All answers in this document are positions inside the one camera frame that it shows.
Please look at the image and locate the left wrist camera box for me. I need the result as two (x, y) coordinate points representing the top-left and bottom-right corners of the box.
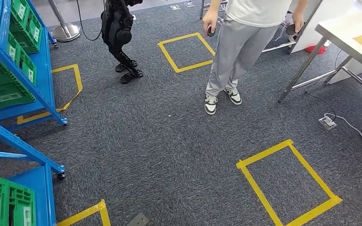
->
(127, 212), (149, 226)

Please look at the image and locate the red floor object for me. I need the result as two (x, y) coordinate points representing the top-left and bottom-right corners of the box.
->
(304, 45), (327, 56)

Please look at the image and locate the black and silver humanoid robot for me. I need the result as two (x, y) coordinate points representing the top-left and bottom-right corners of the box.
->
(100, 0), (144, 85)

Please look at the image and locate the grey floor socket box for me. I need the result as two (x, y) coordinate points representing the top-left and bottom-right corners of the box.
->
(318, 115), (338, 131)

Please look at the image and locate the yellow floor tape square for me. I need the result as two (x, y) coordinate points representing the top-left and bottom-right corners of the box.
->
(57, 199), (112, 226)
(157, 32), (216, 73)
(235, 138), (343, 226)

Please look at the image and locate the black floor cable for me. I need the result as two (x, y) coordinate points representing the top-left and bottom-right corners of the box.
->
(304, 90), (337, 121)

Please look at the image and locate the white floor cable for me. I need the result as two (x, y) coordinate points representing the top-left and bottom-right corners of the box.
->
(324, 113), (362, 157)

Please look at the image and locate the yellow floor tape line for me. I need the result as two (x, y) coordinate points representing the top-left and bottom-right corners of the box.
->
(16, 64), (84, 125)

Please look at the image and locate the chrome barrier stanchion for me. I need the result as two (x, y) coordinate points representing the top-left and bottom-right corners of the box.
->
(47, 0), (82, 43)

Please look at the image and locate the grey metal workbench leg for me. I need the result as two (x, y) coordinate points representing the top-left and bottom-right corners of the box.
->
(278, 36), (329, 104)

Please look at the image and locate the person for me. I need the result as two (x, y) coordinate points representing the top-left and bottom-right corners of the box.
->
(201, 0), (309, 116)

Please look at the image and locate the blue metal shelf rack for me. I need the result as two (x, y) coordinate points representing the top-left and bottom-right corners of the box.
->
(0, 0), (68, 132)
(0, 113), (66, 226)

